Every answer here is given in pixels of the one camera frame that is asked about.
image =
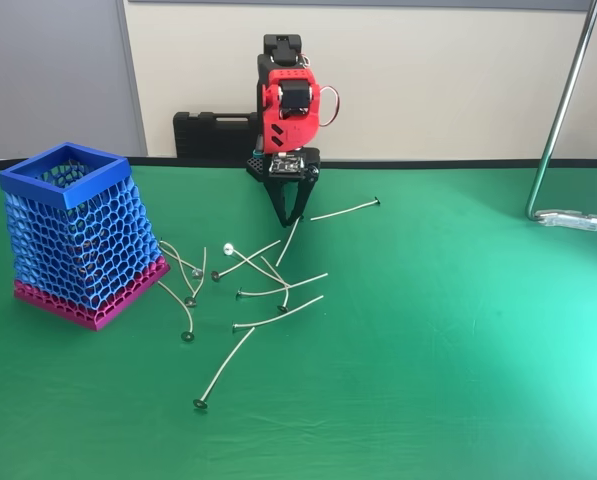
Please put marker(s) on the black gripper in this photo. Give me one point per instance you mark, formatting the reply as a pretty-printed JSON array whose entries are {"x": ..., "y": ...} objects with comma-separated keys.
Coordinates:
[{"x": 289, "y": 192}]

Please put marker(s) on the white candle wick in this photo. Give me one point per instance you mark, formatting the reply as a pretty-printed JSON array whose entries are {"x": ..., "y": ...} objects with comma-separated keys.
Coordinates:
[
  {"x": 200, "y": 403},
  {"x": 377, "y": 201},
  {"x": 190, "y": 301},
  {"x": 228, "y": 247},
  {"x": 195, "y": 273},
  {"x": 170, "y": 252},
  {"x": 215, "y": 274},
  {"x": 188, "y": 336},
  {"x": 235, "y": 326},
  {"x": 287, "y": 242},
  {"x": 281, "y": 308},
  {"x": 238, "y": 293}
]

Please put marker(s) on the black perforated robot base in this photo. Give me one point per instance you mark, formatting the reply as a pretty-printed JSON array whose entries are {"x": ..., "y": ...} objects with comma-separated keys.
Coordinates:
[{"x": 257, "y": 170}]

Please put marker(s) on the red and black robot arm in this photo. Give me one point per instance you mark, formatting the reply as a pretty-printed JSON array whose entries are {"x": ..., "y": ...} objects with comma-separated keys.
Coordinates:
[{"x": 290, "y": 130}]

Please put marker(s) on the blue and magenta mesh basket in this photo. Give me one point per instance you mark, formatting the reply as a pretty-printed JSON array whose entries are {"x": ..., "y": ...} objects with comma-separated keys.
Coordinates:
[{"x": 78, "y": 240}]

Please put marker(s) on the black teal clamp knob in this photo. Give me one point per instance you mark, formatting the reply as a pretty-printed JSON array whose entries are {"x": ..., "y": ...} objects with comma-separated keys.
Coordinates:
[{"x": 256, "y": 154}]

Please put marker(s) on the black plastic tool case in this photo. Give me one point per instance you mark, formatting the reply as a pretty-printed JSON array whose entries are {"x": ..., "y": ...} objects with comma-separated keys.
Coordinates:
[{"x": 198, "y": 137}]

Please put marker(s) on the green table cloth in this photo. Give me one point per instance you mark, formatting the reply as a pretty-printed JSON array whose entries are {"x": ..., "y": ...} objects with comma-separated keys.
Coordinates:
[{"x": 428, "y": 350}]

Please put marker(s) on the clear clamp on stand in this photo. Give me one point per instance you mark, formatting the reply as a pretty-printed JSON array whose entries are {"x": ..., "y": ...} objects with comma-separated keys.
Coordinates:
[{"x": 568, "y": 220}]

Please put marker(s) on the chrome stand pole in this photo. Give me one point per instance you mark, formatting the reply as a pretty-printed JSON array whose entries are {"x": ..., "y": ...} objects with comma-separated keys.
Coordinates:
[{"x": 560, "y": 115}]

